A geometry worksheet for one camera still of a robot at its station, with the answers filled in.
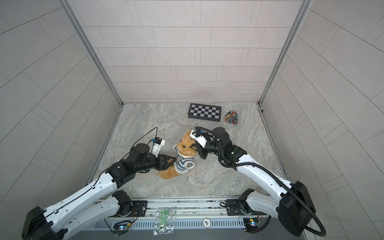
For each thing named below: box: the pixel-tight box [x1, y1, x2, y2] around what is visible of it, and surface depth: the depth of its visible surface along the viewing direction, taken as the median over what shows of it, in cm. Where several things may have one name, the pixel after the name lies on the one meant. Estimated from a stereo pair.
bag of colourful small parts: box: [224, 110, 238, 125], surface depth 107 cm
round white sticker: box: [202, 217, 212, 228], surface depth 69 cm
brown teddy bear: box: [159, 130, 197, 180], surface depth 73 cm
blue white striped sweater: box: [173, 145, 195, 174], surface depth 72 cm
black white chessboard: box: [187, 103, 222, 122], surface depth 110 cm
